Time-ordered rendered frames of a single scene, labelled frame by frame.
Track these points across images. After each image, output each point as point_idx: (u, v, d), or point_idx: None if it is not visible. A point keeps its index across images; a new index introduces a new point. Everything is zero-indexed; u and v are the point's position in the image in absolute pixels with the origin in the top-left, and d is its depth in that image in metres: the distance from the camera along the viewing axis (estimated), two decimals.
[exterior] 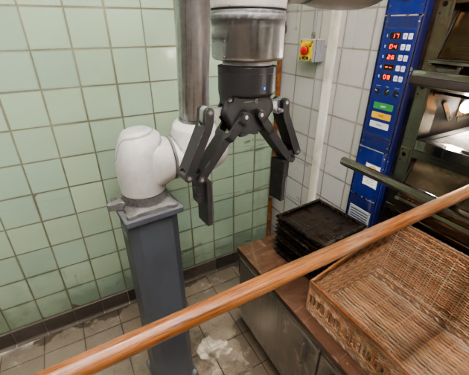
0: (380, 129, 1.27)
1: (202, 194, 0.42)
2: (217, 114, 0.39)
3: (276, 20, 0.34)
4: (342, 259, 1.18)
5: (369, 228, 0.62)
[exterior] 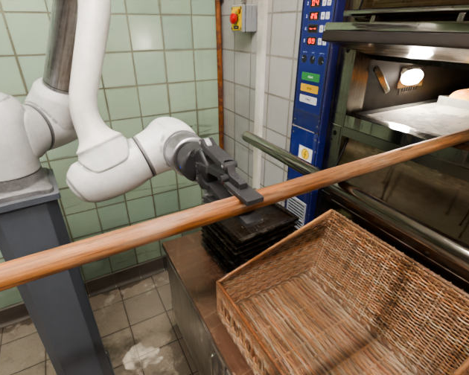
0: (309, 105, 1.09)
1: None
2: (205, 191, 0.60)
3: (164, 152, 0.65)
4: (259, 255, 1.00)
5: (189, 209, 0.44)
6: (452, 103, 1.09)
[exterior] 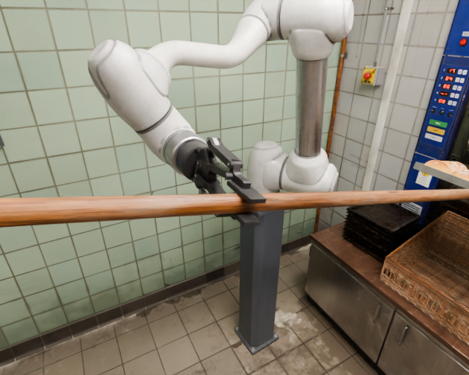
0: (434, 140, 1.63)
1: None
2: (200, 191, 0.60)
3: (165, 146, 0.65)
4: (409, 240, 1.54)
5: (194, 194, 0.43)
6: (426, 170, 1.19)
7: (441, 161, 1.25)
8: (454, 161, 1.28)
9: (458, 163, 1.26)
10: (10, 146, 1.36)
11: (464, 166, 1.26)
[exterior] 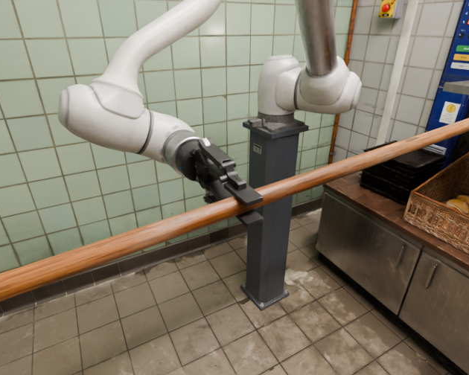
0: (461, 70, 1.48)
1: None
2: (206, 190, 0.60)
3: (164, 152, 0.65)
4: (435, 175, 1.39)
5: (196, 209, 0.44)
6: (458, 90, 1.07)
7: (455, 199, 1.46)
8: (450, 206, 1.40)
9: (454, 207, 1.39)
10: None
11: (461, 210, 1.38)
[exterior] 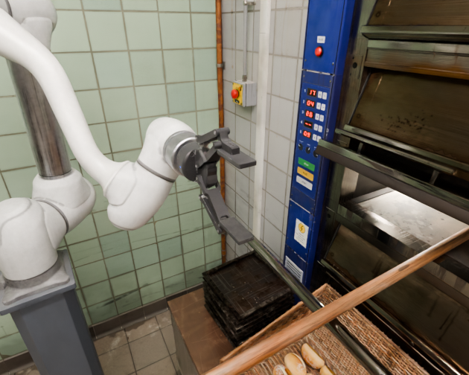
0: (305, 187, 1.17)
1: (228, 230, 0.54)
2: None
3: (164, 152, 0.65)
4: (259, 333, 1.08)
5: (228, 362, 0.54)
6: None
7: (293, 354, 1.14)
8: (280, 371, 1.09)
9: None
10: None
11: None
